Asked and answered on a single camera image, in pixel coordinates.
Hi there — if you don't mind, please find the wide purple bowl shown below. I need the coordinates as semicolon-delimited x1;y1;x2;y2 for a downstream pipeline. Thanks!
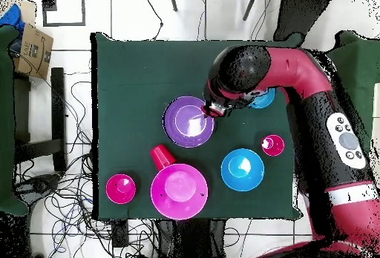
162;95;215;148

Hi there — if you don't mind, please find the flat-bottomed blue bowl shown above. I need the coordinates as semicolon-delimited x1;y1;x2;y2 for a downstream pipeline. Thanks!
248;87;277;110

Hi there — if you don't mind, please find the deep blue bowl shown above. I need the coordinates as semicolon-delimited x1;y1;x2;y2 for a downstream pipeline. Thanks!
220;148;266;193

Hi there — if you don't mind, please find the red cup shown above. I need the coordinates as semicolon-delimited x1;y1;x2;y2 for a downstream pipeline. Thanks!
150;144;177;171

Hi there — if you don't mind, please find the ribbed pink-red cup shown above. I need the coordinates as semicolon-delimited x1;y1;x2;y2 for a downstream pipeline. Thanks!
261;133;286;157

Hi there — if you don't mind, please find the large pink bowl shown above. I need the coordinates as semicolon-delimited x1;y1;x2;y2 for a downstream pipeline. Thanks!
150;163;209;221

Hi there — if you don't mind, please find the dark green table cloth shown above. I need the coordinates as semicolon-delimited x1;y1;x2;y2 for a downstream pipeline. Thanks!
90;31;305;220

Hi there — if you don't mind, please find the small crimson bowl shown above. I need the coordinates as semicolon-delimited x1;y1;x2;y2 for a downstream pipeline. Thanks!
105;173;137;205

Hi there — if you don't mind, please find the person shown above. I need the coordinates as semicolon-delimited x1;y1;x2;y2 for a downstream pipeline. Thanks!
272;0;335;43

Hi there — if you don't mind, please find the green cloth covered table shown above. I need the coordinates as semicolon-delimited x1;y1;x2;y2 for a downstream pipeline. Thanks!
0;24;29;217
326;30;380;152

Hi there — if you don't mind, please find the black wooden bench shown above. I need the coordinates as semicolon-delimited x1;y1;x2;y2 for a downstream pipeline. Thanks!
13;67;68;173

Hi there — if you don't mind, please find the white box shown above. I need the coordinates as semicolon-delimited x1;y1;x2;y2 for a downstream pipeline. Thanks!
372;82;380;152

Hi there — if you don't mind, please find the grey black equipment base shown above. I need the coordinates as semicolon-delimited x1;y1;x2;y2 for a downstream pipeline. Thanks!
14;173;62;202

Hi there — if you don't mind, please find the cardboard box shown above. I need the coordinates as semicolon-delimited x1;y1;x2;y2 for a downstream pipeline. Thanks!
13;23;54;80

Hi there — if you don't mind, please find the blue bag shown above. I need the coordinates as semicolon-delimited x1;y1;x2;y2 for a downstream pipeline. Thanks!
0;2;25;33

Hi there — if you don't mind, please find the black floor cable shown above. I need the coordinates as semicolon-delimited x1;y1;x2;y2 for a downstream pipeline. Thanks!
144;0;165;42

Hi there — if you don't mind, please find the black square floor frame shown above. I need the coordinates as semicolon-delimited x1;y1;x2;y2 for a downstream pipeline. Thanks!
42;0;86;27

